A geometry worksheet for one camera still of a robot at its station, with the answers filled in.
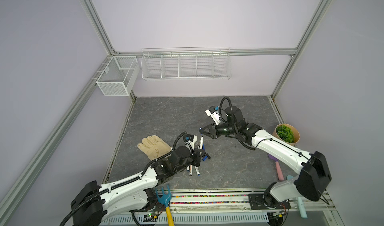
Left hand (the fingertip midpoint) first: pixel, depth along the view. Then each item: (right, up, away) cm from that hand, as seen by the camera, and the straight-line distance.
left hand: (203, 153), depth 76 cm
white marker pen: (-1, +4, -1) cm, 4 cm away
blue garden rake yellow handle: (-20, -23, -2) cm, 30 cm away
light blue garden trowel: (+47, -27, -5) cm, 54 cm away
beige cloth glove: (-30, -1, +18) cm, 35 cm away
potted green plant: (+49, +9, +10) cm, 51 cm away
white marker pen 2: (-9, -11, +9) cm, 17 cm away
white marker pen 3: (-7, -12, +8) cm, 16 cm away
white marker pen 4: (-3, -12, +8) cm, 15 cm away
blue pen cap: (+2, -6, +13) cm, 15 cm away
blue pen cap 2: (+1, -1, +18) cm, 18 cm away
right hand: (-2, +11, -2) cm, 11 cm away
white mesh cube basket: (-57, +45, +27) cm, 78 cm away
